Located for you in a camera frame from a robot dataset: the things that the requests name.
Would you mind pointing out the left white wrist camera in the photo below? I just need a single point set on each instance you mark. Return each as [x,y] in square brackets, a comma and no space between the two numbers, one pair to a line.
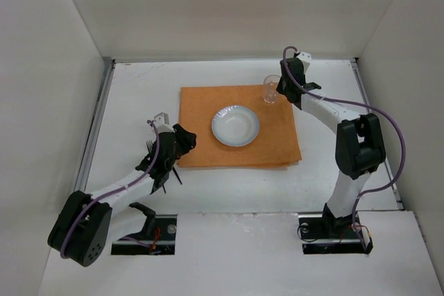
[161,123]

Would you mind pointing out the clear plastic plate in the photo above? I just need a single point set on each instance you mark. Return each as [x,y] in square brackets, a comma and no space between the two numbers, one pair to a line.
[235,126]

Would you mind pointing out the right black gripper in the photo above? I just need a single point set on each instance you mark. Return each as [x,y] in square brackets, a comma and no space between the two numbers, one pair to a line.
[286,89]

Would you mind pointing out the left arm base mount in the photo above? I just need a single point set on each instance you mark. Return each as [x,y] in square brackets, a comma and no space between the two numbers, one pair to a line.
[141,231]

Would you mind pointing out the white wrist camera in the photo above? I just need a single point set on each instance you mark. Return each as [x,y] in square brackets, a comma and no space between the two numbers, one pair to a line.
[161,123]
[306,59]

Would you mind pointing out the black plastic fork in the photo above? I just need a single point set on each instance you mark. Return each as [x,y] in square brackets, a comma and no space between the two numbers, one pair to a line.
[158,169]

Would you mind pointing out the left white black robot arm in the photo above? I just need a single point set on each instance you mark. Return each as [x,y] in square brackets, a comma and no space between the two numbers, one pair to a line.
[81,230]

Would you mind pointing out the black plastic knife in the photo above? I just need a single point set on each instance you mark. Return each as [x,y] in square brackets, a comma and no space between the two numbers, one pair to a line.
[177,175]

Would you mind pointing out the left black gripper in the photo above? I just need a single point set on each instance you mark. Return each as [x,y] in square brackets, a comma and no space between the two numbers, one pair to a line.
[159,168]

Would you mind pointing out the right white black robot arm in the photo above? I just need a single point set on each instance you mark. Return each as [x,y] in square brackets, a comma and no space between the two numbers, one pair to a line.
[359,147]

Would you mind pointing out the orange cloth napkin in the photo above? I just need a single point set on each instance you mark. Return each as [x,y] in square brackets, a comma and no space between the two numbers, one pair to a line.
[275,145]

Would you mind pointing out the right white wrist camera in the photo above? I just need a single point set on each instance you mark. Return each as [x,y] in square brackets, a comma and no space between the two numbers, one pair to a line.
[306,59]

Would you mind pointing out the clear plastic cup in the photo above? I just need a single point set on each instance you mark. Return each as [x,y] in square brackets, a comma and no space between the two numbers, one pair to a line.
[270,85]

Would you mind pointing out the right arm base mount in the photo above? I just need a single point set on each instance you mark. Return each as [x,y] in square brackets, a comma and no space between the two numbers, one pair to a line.
[319,235]

